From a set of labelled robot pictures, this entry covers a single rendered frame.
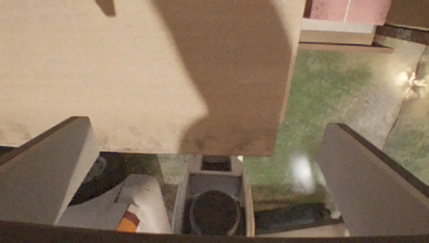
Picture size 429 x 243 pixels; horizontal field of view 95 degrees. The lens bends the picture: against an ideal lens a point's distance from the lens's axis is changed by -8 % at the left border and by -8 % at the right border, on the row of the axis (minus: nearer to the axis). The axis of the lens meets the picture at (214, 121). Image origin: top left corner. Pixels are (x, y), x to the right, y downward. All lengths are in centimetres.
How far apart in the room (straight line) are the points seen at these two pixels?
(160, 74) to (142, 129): 6
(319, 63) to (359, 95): 37
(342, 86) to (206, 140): 139
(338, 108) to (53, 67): 155
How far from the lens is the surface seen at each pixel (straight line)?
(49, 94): 25
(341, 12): 91
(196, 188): 61
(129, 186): 135
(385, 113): 183
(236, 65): 18
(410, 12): 123
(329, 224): 211
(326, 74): 148
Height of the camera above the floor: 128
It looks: 61 degrees down
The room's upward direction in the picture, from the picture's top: 177 degrees counter-clockwise
